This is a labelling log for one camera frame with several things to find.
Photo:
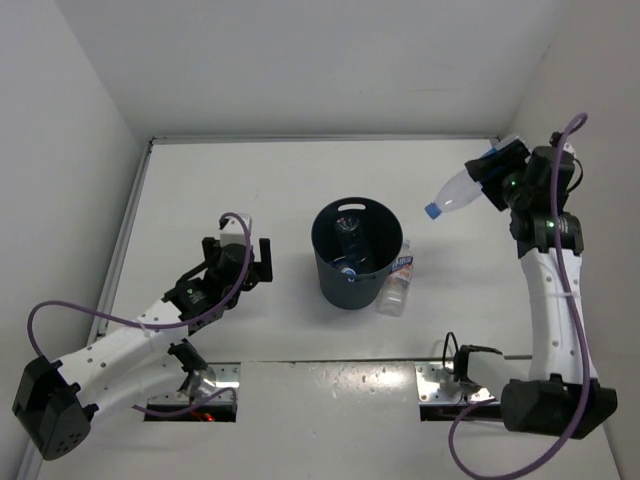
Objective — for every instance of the right aluminium frame rail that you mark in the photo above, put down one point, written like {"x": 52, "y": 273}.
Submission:
{"x": 562, "y": 396}

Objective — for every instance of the orange label clear bottle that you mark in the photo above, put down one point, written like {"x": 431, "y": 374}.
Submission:
{"x": 393, "y": 296}

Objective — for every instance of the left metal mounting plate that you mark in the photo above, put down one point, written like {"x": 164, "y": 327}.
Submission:
{"x": 222, "y": 376}

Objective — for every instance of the dark grey plastic bin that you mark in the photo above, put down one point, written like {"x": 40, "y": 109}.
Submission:
{"x": 385, "y": 236}

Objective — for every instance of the blue label Pocari bottle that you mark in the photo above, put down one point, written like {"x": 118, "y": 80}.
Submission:
{"x": 350, "y": 270}

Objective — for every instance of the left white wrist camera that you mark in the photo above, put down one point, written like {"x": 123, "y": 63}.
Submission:
{"x": 232, "y": 228}

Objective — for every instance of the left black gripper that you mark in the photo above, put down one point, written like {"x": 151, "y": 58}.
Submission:
{"x": 260, "y": 271}

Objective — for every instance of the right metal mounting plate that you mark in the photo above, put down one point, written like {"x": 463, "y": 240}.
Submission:
{"x": 436, "y": 387}

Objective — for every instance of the metal mounting plate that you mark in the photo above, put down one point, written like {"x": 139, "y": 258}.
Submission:
{"x": 222, "y": 376}
{"x": 436, "y": 387}

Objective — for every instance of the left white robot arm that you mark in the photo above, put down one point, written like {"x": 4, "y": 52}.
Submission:
{"x": 58, "y": 401}

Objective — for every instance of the clear bottle white cap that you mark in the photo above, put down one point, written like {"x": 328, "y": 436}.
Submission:
{"x": 353, "y": 243}

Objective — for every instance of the left aluminium frame rail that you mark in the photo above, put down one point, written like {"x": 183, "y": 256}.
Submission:
{"x": 31, "y": 462}

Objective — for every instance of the aluminium frame rail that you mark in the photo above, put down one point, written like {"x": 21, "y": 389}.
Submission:
{"x": 562, "y": 396}
{"x": 31, "y": 462}

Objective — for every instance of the blue cap clear bottle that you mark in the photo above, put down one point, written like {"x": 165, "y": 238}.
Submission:
{"x": 461, "y": 190}

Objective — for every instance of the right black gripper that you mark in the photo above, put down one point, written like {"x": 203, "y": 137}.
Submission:
{"x": 506, "y": 157}

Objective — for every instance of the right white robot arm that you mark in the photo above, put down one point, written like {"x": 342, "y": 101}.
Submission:
{"x": 483, "y": 366}

